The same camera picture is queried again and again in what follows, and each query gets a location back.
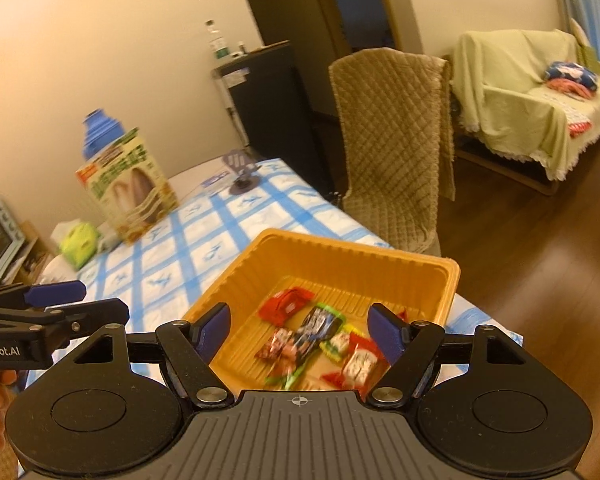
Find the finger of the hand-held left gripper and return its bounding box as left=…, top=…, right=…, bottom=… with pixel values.
left=0, top=280, right=87, bottom=309
left=44, top=297, right=130, bottom=342

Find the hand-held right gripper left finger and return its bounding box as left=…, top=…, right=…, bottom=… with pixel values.
left=55, top=302, right=234, bottom=407

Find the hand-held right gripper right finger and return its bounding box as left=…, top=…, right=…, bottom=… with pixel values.
left=365, top=303, right=531, bottom=405

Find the red snack packet with label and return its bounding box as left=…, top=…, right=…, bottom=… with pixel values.
left=322, top=337, right=386, bottom=394

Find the yellow-green candy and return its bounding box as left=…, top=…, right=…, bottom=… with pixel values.
left=320, top=330, right=354, bottom=361

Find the red-brown candy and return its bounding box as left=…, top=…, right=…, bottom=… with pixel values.
left=254, top=330, right=299, bottom=364

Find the long dark green snack pack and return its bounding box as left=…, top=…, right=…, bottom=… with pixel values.
left=265, top=303, right=349, bottom=390

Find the plain red snack packet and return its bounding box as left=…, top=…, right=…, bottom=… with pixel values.
left=258, top=287, right=315, bottom=324

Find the orange plastic tray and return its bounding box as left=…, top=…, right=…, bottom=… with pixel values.
left=180, top=228, right=462, bottom=397

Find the wooden shelf cabinet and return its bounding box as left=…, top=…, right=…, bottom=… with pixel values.
left=7, top=234, right=57, bottom=287

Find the green tissue pack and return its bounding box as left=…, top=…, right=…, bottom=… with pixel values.
left=50, top=219, right=101, bottom=269

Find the blue checked tablecloth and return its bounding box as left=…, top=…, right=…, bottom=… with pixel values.
left=17, top=157, right=524, bottom=476

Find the large sunflower seed bag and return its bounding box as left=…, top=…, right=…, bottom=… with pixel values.
left=75, top=127, right=181, bottom=246

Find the small blue-white card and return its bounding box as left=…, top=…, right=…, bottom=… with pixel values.
left=199, top=172, right=231, bottom=197

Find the phone stand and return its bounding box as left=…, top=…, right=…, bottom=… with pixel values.
left=221, top=149, right=261, bottom=196

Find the blue bottle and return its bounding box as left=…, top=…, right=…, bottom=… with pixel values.
left=82, top=109, right=126, bottom=164

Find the chair with quilted cover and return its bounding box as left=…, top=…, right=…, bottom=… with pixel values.
left=328, top=47, right=456, bottom=256

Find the black cabinet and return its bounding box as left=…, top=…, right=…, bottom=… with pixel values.
left=212, top=42, right=331, bottom=192

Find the sofa with pale green cover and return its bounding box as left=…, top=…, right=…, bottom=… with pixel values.
left=450, top=29, right=600, bottom=197

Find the clear plastic bottle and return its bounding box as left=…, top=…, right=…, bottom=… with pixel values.
left=203, top=19, right=230, bottom=64

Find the pink striped cloth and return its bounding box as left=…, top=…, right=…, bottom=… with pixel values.
left=547, top=79, right=597, bottom=102

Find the blue patterned cushion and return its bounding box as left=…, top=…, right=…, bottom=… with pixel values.
left=544, top=60, right=600, bottom=95

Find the beige sofa pillow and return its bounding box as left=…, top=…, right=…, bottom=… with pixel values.
left=569, top=17, right=600, bottom=69

